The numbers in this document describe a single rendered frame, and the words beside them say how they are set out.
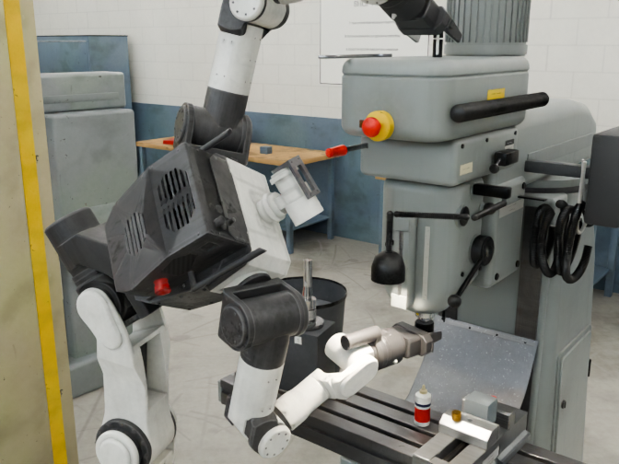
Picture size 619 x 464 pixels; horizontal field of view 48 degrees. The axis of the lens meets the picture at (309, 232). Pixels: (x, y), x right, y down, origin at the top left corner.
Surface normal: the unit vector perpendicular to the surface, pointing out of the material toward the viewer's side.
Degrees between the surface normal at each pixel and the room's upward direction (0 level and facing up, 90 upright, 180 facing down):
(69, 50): 90
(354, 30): 90
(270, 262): 95
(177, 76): 90
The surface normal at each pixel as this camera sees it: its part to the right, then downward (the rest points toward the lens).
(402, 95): -0.61, 0.21
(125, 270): -0.72, -0.09
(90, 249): -0.33, 0.25
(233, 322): -0.77, 0.11
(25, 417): 0.79, 0.16
